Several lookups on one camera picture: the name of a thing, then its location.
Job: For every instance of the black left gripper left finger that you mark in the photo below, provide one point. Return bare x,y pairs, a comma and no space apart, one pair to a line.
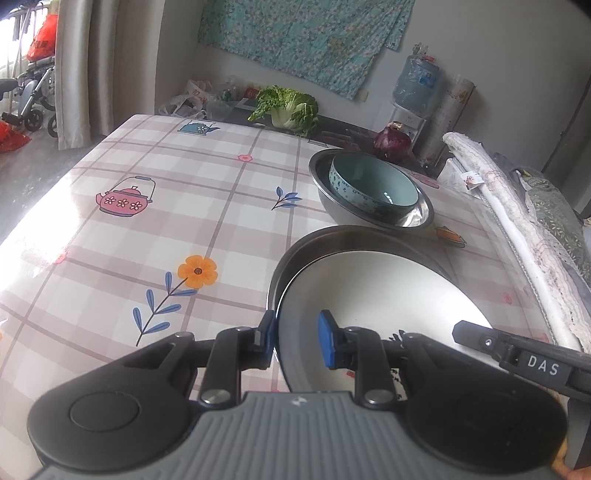
233,351

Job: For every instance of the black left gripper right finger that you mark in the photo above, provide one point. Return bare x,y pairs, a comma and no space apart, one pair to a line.
360,350

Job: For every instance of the white ceramic plate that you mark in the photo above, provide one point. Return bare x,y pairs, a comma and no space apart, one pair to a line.
383,292

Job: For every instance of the dark metal round tray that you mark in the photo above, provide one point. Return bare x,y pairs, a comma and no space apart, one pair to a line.
344,238

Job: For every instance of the teal ceramic bowl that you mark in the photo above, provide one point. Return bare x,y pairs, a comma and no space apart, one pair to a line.
372,185

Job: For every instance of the stainless steel bowl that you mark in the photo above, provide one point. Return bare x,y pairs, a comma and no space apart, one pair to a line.
420,217

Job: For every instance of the person's right hand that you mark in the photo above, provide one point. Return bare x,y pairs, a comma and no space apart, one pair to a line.
567,473

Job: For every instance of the white lace cloth roll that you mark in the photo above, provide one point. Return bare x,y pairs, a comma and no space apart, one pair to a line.
545,262

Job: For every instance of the plaid teapot tablecloth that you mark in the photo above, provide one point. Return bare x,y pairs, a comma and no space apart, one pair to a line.
156,230

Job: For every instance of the green floral cushion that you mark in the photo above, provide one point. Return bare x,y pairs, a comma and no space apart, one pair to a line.
556,216

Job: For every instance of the red onion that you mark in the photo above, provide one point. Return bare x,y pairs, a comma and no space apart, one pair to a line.
392,143

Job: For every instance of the dark printed board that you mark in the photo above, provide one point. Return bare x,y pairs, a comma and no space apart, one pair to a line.
336,133

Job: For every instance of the white water dispenser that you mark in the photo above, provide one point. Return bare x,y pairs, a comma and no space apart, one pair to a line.
408,122

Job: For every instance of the green napa cabbage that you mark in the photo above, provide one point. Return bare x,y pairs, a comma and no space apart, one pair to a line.
289,109

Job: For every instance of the white plastic bag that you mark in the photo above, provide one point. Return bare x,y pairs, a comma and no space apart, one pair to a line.
191,104

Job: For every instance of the blue water jug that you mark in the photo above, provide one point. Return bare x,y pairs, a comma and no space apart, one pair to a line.
417,85

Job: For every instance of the wheelchair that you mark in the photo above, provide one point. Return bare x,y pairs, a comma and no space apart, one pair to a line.
28,47

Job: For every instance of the beige curtain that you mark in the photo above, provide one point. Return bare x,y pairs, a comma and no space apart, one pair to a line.
84,71

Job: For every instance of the teal floral wall cloth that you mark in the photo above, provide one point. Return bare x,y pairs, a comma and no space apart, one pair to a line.
332,44

